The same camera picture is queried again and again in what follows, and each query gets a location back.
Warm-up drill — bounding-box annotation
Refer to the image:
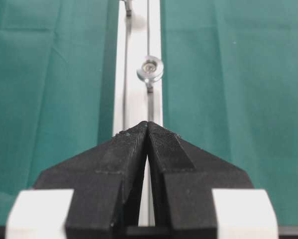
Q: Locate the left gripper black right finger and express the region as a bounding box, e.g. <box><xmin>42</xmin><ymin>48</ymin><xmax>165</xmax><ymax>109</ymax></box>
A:
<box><xmin>147</xmin><ymin>122</ymin><xmax>253</xmax><ymax>239</ymax></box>

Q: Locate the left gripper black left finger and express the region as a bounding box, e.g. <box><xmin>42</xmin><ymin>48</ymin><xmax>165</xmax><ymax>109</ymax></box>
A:
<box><xmin>34</xmin><ymin>121</ymin><xmax>148</xmax><ymax>239</ymax></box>

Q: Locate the left silver pulley shaft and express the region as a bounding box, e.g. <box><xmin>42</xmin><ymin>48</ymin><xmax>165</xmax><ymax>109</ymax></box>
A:
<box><xmin>137</xmin><ymin>55</ymin><xmax>164</xmax><ymax>93</ymax></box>

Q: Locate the green cloth mat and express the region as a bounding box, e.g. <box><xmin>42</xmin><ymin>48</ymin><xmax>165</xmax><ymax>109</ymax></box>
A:
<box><xmin>0</xmin><ymin>0</ymin><xmax>298</xmax><ymax>225</ymax></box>

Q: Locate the aluminium extrusion rail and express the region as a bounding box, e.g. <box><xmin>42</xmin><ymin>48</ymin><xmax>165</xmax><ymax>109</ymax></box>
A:
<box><xmin>112</xmin><ymin>0</ymin><xmax>164</xmax><ymax>227</ymax></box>

